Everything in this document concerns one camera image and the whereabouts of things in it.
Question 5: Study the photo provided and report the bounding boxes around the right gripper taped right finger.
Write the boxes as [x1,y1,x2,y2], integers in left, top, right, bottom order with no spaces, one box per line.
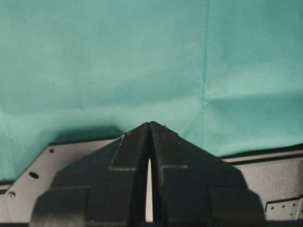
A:
[150,122,265,227]

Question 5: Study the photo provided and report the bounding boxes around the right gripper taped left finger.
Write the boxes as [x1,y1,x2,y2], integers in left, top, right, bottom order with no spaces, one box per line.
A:
[30,123,150,227]

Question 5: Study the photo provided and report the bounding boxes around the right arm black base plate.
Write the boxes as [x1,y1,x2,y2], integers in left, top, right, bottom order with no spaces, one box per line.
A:
[0,139,303,225]

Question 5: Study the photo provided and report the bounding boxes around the green table cloth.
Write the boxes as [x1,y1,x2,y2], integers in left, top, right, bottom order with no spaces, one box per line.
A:
[0,0,303,182]

